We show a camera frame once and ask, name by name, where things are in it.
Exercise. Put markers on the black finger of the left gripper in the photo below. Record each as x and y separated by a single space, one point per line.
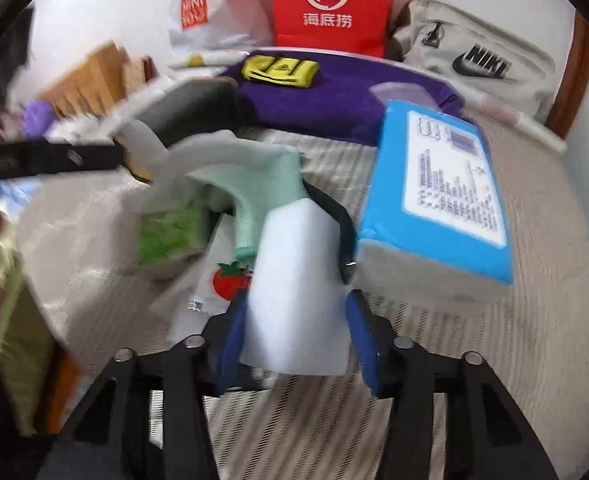
32 158

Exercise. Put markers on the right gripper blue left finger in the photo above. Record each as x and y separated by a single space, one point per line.
144 418

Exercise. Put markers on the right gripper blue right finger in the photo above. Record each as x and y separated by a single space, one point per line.
487 435

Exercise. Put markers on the tomato print white packet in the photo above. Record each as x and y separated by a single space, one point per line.
209 286

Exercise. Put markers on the green packet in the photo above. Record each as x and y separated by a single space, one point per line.
170 240

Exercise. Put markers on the yellow adidas mini bag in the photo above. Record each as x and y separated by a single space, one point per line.
283 72

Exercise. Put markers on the plush toys pile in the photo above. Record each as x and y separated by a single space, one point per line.
26 123

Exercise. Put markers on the wooden headboard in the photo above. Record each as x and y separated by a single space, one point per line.
106 77

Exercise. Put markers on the dark green book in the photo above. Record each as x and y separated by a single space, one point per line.
190 107

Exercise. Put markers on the blue tissue pack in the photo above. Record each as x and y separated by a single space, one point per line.
433 233

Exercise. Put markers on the white Miniso plastic bag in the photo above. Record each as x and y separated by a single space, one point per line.
205 25

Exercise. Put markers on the clear plastic wrap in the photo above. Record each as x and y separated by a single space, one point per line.
390 91

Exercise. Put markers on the purple towel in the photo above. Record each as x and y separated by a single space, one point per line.
339 104

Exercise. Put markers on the beige Nike bag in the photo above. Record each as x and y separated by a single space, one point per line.
446 40

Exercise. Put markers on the red paper shopping bag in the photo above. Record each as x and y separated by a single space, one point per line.
354 26

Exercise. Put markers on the brown wooden door frame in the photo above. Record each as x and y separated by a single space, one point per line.
574 82

